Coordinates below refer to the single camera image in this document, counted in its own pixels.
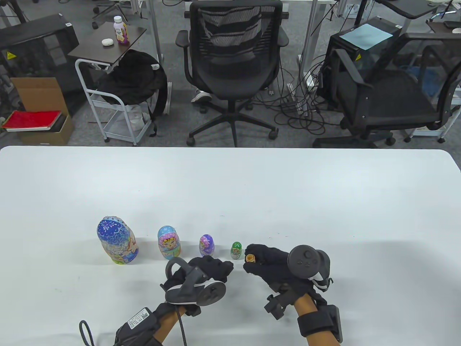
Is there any person's right hand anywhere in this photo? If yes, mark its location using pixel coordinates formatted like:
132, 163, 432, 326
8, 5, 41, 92
243, 244, 334, 321

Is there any person's left hand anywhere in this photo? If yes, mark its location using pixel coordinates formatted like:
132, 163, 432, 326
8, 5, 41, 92
166, 255, 234, 317

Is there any purple Russian doll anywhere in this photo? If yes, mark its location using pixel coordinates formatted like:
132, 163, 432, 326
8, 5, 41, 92
199, 234, 215, 259

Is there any medium Russian doll base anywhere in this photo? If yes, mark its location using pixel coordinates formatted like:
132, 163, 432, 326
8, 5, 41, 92
160, 246, 182, 261

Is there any medium pink Russian doll head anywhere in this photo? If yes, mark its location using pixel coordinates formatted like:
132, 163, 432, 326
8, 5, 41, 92
157, 226, 180, 249

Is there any large floral Russian doll base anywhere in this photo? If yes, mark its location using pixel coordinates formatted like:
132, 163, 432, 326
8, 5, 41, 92
104, 238, 139, 265

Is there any large blue Russian doll head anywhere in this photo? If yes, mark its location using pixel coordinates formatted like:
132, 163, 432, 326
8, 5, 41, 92
97, 216, 132, 253

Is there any person's left forearm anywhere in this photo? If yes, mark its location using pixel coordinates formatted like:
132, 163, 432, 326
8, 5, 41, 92
151, 306, 188, 345

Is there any person's right forearm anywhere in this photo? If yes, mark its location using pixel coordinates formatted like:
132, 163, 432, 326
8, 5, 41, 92
294, 294, 341, 346

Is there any black round tracking controller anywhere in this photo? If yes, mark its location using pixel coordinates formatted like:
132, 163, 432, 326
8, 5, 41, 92
160, 257, 227, 307
287, 245, 334, 292

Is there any white metal cart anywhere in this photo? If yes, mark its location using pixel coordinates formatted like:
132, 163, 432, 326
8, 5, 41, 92
403, 105, 461, 143
75, 59, 173, 146

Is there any white power strip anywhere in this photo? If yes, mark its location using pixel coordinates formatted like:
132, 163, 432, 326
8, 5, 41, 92
287, 83, 310, 116

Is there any black mesh office chair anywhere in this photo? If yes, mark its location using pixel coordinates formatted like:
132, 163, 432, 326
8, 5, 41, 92
175, 0, 290, 147

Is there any black padded office chair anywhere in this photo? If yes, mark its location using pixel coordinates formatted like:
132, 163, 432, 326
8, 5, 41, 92
313, 32, 461, 148

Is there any black backpack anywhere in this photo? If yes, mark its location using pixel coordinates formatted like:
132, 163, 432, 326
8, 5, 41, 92
97, 49, 168, 137

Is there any grey desk leg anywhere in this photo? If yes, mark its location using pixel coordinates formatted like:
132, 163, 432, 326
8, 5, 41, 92
299, 0, 319, 89

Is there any red notebook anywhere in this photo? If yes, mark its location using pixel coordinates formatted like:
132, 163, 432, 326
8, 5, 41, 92
2, 110, 62, 132

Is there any dark side table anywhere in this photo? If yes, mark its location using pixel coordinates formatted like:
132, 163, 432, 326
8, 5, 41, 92
426, 16, 461, 36
68, 22, 147, 67

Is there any teal paper sheet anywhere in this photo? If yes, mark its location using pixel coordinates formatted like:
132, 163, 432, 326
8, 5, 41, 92
340, 23, 393, 51

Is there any cardboard box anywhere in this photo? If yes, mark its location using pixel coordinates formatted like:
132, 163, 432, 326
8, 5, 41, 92
10, 77, 75, 146

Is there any purple label drink bottle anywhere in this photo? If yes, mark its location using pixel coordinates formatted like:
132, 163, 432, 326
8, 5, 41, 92
113, 15, 130, 45

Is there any black computer tower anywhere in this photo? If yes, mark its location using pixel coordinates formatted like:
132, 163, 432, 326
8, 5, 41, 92
319, 16, 402, 108

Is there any black cabinet with yellow sticker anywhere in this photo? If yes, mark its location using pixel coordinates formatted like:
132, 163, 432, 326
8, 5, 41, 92
0, 14, 80, 116

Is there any black desk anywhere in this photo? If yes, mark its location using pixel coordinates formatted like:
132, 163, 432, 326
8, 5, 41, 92
375, 0, 451, 20

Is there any tangle of black cables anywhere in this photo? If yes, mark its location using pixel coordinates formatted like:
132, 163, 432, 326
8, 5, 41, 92
252, 54, 346, 136

